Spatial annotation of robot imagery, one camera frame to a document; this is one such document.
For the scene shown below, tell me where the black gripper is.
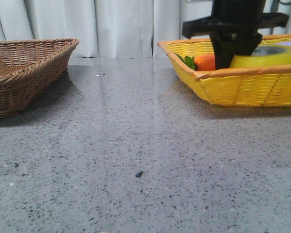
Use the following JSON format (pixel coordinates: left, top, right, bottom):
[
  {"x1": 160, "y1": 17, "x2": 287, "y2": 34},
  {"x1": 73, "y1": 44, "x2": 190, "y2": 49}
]
[{"x1": 182, "y1": 0, "x2": 289, "y2": 70}]

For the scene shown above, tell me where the yellow tape roll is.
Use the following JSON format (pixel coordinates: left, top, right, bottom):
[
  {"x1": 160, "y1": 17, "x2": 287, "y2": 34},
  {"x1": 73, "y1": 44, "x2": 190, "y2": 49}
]
[{"x1": 230, "y1": 44, "x2": 291, "y2": 68}]

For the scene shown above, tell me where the orange toy carrot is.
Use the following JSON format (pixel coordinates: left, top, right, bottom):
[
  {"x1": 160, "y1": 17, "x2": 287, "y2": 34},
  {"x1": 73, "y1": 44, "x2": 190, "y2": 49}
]
[{"x1": 176, "y1": 53, "x2": 216, "y2": 71}]

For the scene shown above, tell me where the yellow woven basket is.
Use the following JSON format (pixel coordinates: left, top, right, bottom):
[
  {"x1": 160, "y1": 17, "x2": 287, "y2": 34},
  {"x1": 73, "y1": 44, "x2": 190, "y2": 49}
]
[{"x1": 158, "y1": 38, "x2": 291, "y2": 107}]

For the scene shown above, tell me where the white curtain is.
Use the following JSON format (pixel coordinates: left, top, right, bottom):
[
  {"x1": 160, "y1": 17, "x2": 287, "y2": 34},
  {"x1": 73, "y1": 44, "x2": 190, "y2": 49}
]
[{"x1": 0, "y1": 0, "x2": 291, "y2": 59}]

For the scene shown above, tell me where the small black debris speck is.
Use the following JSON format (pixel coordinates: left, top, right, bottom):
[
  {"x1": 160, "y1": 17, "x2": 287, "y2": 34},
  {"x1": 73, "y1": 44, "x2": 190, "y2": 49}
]
[{"x1": 135, "y1": 171, "x2": 143, "y2": 178}]

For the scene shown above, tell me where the brown wicker basket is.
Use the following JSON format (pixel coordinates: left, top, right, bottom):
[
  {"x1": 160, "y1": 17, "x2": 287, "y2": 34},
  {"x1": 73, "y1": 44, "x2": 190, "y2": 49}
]
[{"x1": 0, "y1": 38, "x2": 79, "y2": 118}]

